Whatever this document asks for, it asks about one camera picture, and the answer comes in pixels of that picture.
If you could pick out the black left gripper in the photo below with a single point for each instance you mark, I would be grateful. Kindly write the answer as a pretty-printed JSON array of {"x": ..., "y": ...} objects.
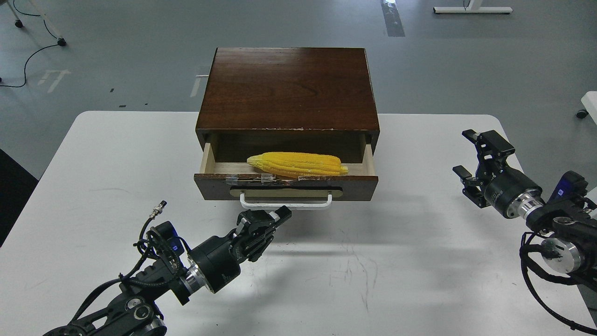
[{"x": 218, "y": 259}]

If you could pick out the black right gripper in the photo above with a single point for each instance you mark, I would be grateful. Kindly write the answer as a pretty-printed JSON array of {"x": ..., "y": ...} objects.
[{"x": 510, "y": 192}]

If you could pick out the wooden drawer with white handle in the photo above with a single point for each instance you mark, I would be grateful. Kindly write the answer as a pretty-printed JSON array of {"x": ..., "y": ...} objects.
[{"x": 225, "y": 174}]

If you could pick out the yellow toy corn cob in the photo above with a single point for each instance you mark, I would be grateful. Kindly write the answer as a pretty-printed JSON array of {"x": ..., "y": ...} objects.
[{"x": 295, "y": 164}]

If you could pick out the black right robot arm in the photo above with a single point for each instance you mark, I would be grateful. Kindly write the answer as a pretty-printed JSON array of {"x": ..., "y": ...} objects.
[{"x": 561, "y": 243}]

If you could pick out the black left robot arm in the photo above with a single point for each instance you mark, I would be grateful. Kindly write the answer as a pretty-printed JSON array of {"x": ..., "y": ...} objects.
[{"x": 126, "y": 305}]

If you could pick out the white furniture leg with caster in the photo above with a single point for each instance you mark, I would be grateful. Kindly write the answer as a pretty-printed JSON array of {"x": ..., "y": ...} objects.
[{"x": 589, "y": 101}]

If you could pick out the dark wooden cabinet box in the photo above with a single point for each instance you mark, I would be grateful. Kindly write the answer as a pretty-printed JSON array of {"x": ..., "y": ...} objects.
[{"x": 289, "y": 89}]

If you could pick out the white table base far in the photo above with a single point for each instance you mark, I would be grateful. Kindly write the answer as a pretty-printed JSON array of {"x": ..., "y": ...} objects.
[{"x": 472, "y": 7}]

